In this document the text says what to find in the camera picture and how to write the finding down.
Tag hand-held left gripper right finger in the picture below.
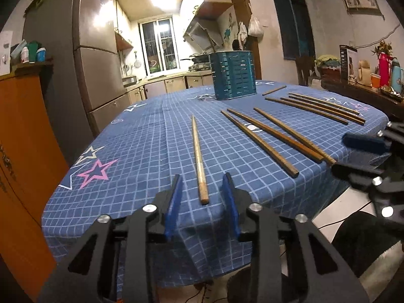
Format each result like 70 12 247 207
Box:
221 173 370 303

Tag dark wooden side table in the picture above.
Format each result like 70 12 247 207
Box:
320 76 404 121

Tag beige paper bag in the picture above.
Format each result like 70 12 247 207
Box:
357 60 373 86

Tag beige kitchen base cabinets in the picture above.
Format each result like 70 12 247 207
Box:
126 72 215 105

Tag dried flower bouquet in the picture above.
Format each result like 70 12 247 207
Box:
372 40 393 58

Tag orange wooden cabinet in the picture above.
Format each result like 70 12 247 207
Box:
0 65 70 302

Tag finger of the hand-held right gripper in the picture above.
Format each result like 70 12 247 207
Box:
342 120 404 156
331 162 404 224

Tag yellow-green clothes pile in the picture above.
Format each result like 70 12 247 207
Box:
316 54 342 70

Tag green container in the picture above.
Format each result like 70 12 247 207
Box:
28 41 42 63

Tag teal perforated utensil holder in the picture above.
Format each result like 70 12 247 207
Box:
208 50 257 101

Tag pale carton box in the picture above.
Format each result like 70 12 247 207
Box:
11 39 28 59

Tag light bamboo chopstick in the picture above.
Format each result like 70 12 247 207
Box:
191 114 210 205

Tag kitchen window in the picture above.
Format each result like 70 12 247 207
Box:
139 18 181 77

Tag black floor cable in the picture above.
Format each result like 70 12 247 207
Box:
316 200 373 230

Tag blue checkered star tablecloth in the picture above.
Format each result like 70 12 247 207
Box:
41 80 390 280

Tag blue thermos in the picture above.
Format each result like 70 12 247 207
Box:
391 58 404 93

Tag long kitchen wall cabinet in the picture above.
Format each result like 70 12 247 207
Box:
114 0 135 50

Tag dark wooden chair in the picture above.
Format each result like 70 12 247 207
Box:
295 56 317 86

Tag black carton box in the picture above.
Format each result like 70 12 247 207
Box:
339 45 359 83

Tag hanging white plastic bag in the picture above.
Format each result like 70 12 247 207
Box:
248 15 264 37

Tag dark curtained window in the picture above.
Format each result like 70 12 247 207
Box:
271 0 316 60

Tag white wall cable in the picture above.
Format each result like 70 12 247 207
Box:
357 22 401 49

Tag black round stool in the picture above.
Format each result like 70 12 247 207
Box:
333 211 404 278

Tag tall grey refrigerator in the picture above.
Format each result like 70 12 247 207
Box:
23 0 132 166

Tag red thermos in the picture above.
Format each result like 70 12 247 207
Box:
379 52 394 87

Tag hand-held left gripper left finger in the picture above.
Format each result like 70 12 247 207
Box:
36 174 184 303

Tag black wok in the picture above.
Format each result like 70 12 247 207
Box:
181 54 211 64

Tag hanging white cloth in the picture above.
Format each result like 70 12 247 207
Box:
237 21 248 49

